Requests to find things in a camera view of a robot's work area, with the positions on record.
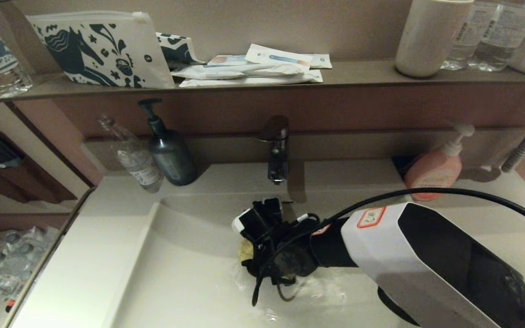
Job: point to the small white horse print pouch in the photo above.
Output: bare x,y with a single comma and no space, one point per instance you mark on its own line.
177,49

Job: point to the chrome faucet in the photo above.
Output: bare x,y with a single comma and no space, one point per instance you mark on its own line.
278,159

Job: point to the small white packet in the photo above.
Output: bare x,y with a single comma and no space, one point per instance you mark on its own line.
321,61

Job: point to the flat white packet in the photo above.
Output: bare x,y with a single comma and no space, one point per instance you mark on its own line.
246,82

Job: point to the white sink basin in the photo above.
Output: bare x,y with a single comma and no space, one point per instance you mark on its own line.
176,273

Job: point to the white packet peach print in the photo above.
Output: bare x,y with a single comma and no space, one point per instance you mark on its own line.
227,60

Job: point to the empty clear plastic bottle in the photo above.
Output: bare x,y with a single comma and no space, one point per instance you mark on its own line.
140,166

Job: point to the pink soap pump bottle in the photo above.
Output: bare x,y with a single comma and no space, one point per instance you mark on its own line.
433,171

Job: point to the shrink-wrapped water bottle pack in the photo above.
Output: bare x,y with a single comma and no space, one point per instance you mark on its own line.
12,264

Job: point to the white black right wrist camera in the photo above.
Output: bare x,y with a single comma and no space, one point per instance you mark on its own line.
258,221

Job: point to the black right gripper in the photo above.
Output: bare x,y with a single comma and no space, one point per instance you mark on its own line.
290,259

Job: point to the brown wall shelf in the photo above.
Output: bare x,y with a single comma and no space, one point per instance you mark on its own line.
358,73

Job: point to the white packet blue orange stripe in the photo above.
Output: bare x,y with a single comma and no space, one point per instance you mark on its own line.
278,58

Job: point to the large white horse print pouch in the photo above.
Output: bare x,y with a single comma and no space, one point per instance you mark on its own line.
107,50

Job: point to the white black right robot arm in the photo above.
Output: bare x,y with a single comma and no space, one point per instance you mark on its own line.
404,255

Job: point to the long white wrapped packet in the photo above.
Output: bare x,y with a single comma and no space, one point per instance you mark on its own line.
227,72

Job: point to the dark grey pump bottle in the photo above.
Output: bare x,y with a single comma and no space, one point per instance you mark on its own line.
172,159

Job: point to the clear water bottle white label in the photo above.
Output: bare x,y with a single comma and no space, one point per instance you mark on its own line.
498,41
464,41

